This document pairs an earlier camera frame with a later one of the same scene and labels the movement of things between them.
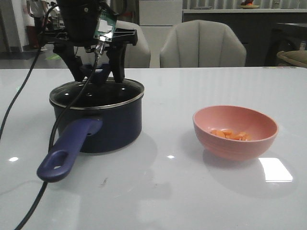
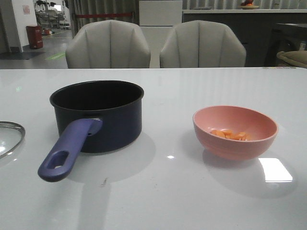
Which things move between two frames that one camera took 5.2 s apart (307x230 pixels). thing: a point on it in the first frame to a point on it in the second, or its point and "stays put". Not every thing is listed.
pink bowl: x=234 y=133 stays put
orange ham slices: x=229 y=134 stays put
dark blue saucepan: x=97 y=130 stays put
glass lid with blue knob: x=99 y=94 to x=4 y=124
